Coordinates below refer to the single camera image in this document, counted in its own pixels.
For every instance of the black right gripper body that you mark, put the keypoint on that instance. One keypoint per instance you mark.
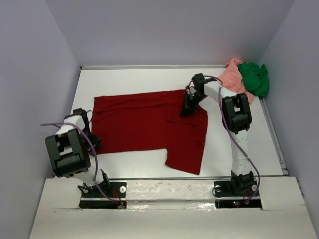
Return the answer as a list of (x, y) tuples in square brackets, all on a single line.
[(197, 97)]

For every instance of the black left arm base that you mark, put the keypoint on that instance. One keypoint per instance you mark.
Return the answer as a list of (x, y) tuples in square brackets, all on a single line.
[(113, 196)]

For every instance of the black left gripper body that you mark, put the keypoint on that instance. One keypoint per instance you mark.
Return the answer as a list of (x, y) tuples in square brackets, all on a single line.
[(85, 140)]

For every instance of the green t-shirt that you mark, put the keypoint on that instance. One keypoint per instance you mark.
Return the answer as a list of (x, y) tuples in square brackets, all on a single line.
[(255, 78)]

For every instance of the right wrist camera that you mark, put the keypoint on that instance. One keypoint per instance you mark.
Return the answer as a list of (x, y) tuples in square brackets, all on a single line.
[(190, 88)]

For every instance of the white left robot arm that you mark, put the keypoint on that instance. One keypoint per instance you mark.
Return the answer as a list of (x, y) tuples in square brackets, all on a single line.
[(72, 152)]

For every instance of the dark red t-shirt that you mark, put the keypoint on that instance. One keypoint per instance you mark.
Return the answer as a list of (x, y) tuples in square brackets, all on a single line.
[(151, 121)]

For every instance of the pink t-shirt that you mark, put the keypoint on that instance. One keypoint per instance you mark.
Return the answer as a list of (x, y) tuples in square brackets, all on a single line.
[(233, 80)]

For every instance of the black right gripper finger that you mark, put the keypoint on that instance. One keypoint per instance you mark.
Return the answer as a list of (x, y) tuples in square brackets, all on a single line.
[(186, 108), (192, 108)]

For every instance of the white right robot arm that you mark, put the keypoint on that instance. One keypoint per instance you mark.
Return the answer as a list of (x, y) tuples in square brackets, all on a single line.
[(236, 119)]

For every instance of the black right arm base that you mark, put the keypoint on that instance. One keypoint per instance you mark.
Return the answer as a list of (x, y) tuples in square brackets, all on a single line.
[(236, 196)]

